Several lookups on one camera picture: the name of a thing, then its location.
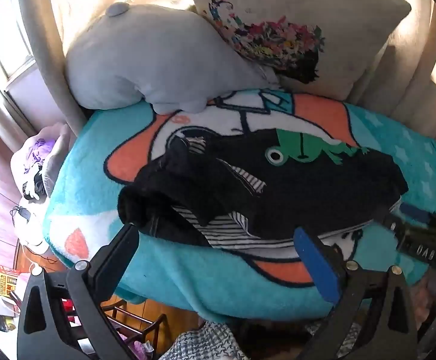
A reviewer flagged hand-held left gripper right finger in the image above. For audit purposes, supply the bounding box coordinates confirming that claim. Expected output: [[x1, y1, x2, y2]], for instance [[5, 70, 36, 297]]
[[294, 227, 419, 360]]

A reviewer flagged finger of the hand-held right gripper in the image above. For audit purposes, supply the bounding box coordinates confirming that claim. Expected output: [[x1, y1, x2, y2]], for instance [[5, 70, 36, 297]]
[[376, 210, 436, 269], [398, 200, 436, 229]]

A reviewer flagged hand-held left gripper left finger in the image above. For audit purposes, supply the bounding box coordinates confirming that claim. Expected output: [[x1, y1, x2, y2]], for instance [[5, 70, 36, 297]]
[[15, 224, 141, 360]]

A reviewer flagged dark wooden rack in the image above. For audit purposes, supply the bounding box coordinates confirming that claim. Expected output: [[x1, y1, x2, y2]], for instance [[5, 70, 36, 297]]
[[56, 296, 166, 360]]

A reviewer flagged teal cartoon printed blanket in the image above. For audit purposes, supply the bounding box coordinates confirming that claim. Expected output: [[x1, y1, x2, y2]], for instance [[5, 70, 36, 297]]
[[42, 88, 436, 321]]

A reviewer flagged yellow red box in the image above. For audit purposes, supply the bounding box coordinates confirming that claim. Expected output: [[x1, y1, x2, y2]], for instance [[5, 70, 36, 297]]
[[0, 262, 21, 297]]

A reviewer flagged pile of white purple clothes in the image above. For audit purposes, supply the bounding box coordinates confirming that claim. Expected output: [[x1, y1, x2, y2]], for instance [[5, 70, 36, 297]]
[[10, 122, 72, 203]]

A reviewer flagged houndstooth patterned cloth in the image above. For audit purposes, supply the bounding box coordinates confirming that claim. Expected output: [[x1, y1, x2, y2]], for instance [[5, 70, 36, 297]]
[[158, 320, 252, 360]]

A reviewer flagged grey plush pillow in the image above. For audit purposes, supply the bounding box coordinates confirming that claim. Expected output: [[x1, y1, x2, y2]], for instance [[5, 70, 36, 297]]
[[65, 2, 279, 115]]

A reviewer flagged cream floral print pillow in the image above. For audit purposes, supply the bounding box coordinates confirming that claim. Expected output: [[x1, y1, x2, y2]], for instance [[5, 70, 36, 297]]
[[182, 0, 412, 100]]

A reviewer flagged window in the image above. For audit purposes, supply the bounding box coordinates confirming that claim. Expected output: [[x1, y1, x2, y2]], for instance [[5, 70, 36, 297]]
[[0, 4, 38, 94]]

